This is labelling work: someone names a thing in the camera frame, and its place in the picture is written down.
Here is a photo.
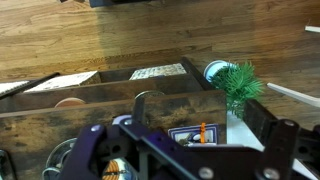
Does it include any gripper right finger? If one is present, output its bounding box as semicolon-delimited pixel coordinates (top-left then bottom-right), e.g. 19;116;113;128
243;98;301;180

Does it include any white paper pad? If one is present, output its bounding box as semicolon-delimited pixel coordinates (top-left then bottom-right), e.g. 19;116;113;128
24;70;102;94

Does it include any tan round disc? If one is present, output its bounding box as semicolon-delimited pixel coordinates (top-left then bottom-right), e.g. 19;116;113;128
54;97;88;109

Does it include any clear glass bowl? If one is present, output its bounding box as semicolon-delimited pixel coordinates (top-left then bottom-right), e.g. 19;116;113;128
41;137;78;180

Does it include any metal ring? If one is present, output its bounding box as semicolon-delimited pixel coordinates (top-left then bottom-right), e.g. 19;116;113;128
134;89;167;101

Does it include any white round stool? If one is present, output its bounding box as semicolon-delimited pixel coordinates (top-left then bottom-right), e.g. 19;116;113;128
266;82;320;109

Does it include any dark wooden console table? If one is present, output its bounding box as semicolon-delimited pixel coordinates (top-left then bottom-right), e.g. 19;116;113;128
0;56;231;180

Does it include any orange pen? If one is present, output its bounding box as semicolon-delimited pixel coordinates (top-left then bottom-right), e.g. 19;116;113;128
199;122;207;145

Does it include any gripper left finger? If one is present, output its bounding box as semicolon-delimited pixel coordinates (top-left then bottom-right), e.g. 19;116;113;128
58;94;151;180

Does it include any spiral notebook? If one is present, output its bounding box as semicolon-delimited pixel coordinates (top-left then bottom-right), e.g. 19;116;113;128
0;72;62;100

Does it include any green artificial fir plant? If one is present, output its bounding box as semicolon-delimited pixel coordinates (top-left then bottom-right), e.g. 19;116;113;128
209;61;265;119

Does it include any black tray with tools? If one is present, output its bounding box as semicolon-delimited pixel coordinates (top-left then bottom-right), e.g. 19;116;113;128
167;123;220;147

